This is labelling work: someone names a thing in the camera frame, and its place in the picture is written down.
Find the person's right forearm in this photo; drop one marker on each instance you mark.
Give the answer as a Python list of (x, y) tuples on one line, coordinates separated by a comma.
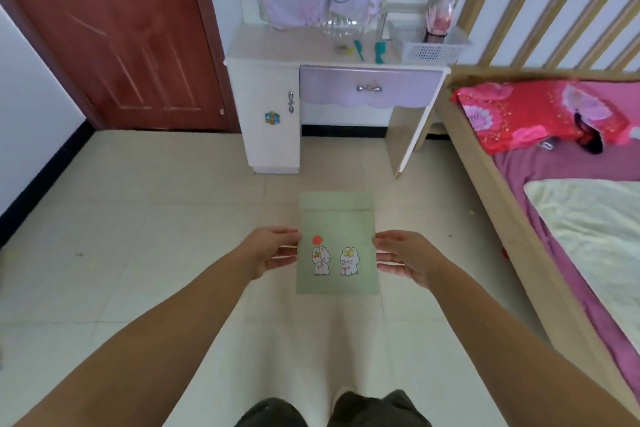
[(525, 356)]

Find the white dressing table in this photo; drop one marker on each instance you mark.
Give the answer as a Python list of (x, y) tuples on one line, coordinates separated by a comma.
[(270, 146)]

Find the red-brown wooden door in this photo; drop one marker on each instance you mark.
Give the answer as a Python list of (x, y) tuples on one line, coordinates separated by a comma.
[(125, 41)]

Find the small metal object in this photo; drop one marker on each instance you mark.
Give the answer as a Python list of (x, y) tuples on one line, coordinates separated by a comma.
[(548, 145)]

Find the person's leg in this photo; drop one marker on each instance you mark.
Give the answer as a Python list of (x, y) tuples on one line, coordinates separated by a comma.
[(270, 414), (375, 411)]

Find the person's right hand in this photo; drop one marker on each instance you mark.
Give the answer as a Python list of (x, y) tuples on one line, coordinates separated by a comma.
[(415, 256)]

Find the green notebook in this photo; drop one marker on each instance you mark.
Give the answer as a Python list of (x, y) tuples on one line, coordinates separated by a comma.
[(340, 216)]

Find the blue square knob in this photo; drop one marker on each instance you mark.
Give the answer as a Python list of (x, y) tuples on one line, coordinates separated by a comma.
[(272, 118)]

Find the light wooden bed frame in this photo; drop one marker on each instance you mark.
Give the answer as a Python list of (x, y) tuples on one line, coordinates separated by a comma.
[(500, 201)]

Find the person's right leg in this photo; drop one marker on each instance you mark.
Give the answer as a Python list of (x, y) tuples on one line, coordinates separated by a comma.
[(375, 411)]

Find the teal comb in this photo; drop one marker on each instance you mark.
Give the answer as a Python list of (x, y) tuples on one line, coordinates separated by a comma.
[(380, 52)]

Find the person's left leg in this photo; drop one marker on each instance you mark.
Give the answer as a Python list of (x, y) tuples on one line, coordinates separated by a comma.
[(270, 414)]

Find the clear glass dish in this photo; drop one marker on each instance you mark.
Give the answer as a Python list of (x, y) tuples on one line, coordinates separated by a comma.
[(340, 29)]

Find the pink bottle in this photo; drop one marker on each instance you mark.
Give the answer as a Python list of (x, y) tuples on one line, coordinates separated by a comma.
[(445, 11)]

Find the person's left forearm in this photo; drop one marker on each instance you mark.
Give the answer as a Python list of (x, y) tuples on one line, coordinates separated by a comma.
[(140, 356)]

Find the cream blanket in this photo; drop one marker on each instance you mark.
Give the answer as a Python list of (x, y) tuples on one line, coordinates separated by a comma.
[(590, 231)]

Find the person's left hand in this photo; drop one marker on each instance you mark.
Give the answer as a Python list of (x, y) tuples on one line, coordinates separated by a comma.
[(267, 251)]

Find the white plastic basket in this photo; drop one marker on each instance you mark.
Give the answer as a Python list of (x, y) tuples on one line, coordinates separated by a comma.
[(430, 54)]

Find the purple bed sheet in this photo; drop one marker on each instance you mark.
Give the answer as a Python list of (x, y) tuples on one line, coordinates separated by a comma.
[(525, 166)]

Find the red floral pillow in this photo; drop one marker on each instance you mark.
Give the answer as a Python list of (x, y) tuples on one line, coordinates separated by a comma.
[(515, 111)]

